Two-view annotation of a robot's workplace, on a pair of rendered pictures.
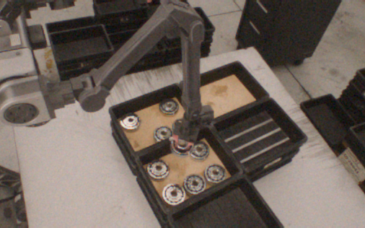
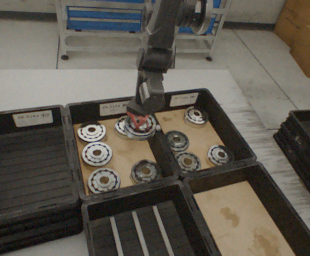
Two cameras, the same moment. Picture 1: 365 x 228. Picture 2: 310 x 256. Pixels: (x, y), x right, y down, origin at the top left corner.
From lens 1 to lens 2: 1.33 m
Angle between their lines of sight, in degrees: 60
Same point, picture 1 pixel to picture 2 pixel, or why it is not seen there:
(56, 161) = (166, 87)
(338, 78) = not seen: outside the picture
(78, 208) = (117, 93)
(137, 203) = not seen: hidden behind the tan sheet
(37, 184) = not seen: hidden behind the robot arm
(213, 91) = (264, 233)
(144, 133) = (180, 128)
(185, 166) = (128, 156)
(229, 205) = (54, 192)
